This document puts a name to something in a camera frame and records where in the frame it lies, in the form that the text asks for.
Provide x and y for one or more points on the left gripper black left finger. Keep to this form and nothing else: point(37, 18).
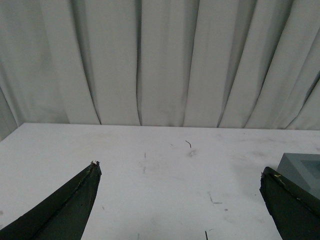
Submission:
point(61, 216)

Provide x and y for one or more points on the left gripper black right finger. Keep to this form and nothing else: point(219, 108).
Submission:
point(295, 212)

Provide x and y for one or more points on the gray square base block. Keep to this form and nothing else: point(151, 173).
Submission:
point(303, 170)

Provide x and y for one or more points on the white pleated curtain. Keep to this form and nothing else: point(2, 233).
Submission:
point(177, 63)

